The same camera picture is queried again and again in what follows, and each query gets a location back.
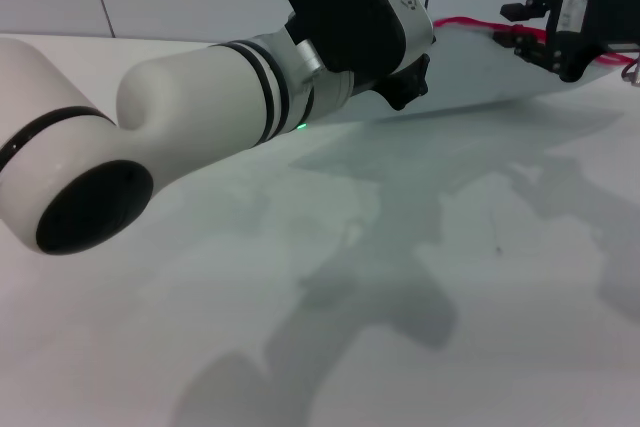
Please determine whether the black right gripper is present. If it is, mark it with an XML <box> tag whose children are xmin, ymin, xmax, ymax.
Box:
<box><xmin>491</xmin><ymin>0</ymin><xmax>640</xmax><ymax>84</ymax></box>

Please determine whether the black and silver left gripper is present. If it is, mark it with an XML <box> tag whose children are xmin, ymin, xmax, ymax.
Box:
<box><xmin>268</xmin><ymin>0</ymin><xmax>435</xmax><ymax>112</ymax></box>

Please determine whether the clear document bag red zip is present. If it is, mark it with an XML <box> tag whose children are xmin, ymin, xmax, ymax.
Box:
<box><xmin>344</xmin><ymin>14</ymin><xmax>640</xmax><ymax>124</ymax></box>

